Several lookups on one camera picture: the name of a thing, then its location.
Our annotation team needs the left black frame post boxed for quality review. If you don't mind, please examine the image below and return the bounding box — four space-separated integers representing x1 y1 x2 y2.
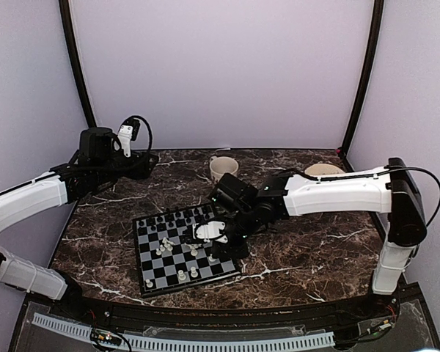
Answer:
58 0 98 128

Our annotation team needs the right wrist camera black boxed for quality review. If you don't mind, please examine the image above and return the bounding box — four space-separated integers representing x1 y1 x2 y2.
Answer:
208 173 258 212

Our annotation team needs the white slotted cable duct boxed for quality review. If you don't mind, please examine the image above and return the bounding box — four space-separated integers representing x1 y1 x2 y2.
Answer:
32 313 335 351

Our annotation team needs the black frame post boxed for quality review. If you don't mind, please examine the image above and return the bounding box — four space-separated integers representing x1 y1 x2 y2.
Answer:
339 0 385 157
58 0 98 128

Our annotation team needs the cream floral mug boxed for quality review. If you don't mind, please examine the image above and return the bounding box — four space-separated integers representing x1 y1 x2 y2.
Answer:
209 156 239 183

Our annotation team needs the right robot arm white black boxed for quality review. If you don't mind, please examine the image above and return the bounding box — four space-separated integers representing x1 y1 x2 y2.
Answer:
209 158 433 318

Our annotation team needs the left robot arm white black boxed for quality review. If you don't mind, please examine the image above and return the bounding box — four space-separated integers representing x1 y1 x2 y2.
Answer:
0 151 159 320

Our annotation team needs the right black frame post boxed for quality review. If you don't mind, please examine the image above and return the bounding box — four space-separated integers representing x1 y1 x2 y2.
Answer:
339 0 385 157

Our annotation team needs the beige bowl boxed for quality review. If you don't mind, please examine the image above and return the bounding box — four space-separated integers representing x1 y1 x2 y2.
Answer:
304 164 345 176

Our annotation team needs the black front rail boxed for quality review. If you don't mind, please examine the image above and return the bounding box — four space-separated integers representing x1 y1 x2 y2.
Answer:
25 282 422 331

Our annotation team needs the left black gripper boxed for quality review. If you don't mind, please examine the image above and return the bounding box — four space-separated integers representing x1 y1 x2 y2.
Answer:
92 150 158 186

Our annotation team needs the black grey chessboard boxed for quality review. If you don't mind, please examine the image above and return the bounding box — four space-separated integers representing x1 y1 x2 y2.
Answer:
132 203 241 298

